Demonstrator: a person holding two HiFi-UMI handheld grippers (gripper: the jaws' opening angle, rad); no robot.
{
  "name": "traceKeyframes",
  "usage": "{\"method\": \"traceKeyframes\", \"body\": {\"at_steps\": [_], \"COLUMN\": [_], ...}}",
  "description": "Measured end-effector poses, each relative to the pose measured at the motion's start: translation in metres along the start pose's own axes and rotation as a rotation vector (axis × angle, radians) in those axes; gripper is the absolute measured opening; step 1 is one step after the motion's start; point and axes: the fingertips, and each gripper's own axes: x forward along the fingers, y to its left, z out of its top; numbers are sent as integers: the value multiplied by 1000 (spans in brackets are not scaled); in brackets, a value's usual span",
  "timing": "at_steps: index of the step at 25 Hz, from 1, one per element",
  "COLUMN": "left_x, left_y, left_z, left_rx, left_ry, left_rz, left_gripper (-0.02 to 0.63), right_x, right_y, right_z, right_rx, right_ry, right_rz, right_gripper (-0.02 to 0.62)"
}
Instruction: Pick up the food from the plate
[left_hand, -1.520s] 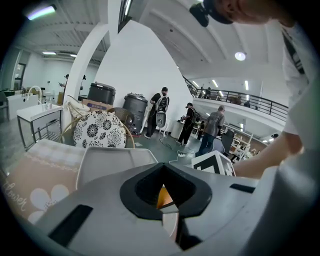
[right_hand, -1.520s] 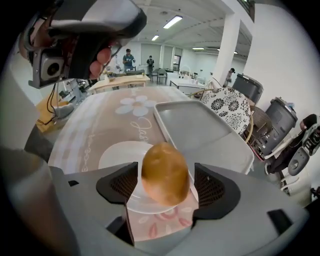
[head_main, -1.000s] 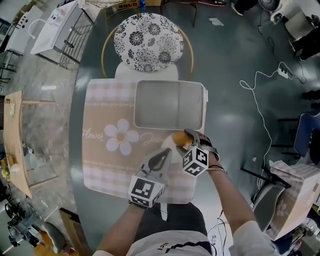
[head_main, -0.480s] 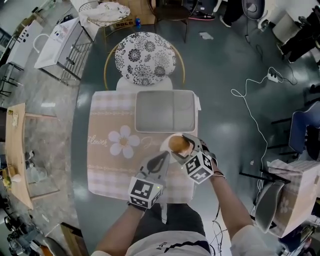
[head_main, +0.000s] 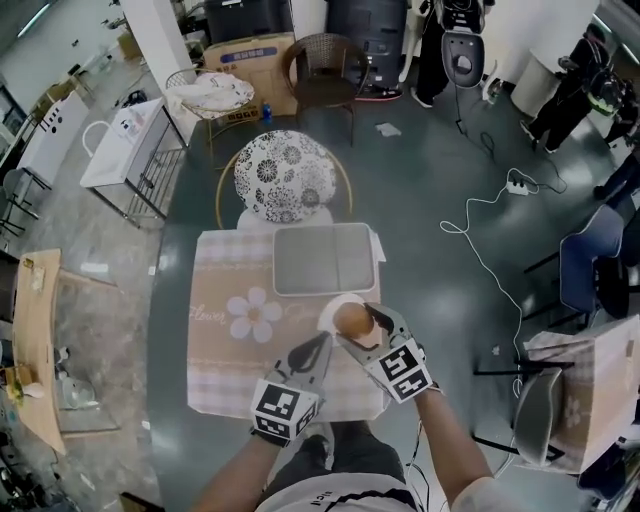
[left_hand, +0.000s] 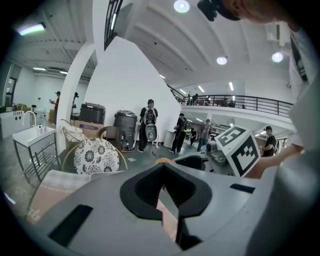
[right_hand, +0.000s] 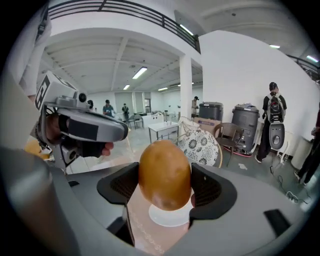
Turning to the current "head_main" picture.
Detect gray backpack device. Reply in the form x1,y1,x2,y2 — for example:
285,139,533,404
439,26,487,90

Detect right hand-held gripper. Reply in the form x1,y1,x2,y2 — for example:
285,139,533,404
333,301,435,406

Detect brown wicker chair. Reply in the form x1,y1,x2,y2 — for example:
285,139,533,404
281,31,372,147

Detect white crumpled cloth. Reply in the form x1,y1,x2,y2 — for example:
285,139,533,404
186,71,257,120

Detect gray chair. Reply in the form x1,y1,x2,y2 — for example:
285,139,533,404
510,366,567,467

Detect person's left forearm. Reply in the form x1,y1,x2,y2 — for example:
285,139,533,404
191,433,282,512

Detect tall black appliance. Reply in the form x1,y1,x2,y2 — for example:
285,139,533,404
324,0,410,97

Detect gray rectangular tray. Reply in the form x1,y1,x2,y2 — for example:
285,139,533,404
272,222,376,296

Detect white cable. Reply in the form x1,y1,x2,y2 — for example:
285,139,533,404
438,189,525,394

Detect white plate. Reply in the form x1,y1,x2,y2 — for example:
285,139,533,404
316,293,382,350

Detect black white floral cushion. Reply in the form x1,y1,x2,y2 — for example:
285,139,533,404
233,129,338,225

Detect gold frame chair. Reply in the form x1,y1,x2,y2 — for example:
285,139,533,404
214,148,355,232

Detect white pillar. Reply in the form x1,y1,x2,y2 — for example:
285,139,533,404
118,0,207,147

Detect white dotted cabinet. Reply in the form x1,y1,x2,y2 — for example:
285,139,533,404
16,91,92,192

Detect checked floral tablecloth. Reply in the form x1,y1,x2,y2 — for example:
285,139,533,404
185,227,392,422

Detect black box appliance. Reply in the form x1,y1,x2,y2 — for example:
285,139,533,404
203,0,295,45

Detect cardboard box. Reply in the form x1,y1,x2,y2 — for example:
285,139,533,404
201,31,300,125

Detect wooden side table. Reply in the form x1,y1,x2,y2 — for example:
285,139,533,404
10,247,68,455

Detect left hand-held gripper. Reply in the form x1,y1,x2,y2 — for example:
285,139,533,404
248,333,335,449

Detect person's right forearm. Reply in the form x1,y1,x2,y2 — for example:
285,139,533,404
413,388,502,512

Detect person's white shirt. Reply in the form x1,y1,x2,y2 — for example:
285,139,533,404
253,471,422,512

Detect white cylinder stand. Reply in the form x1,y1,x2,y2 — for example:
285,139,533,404
511,46,570,117

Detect gold wire chair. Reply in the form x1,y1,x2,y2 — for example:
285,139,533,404
163,66,257,152

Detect person's dark trousers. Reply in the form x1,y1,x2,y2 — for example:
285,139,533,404
268,421,407,497

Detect blue chair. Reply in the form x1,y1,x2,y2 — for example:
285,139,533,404
522,203,628,327

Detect black cable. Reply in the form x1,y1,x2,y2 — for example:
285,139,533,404
451,82,570,195

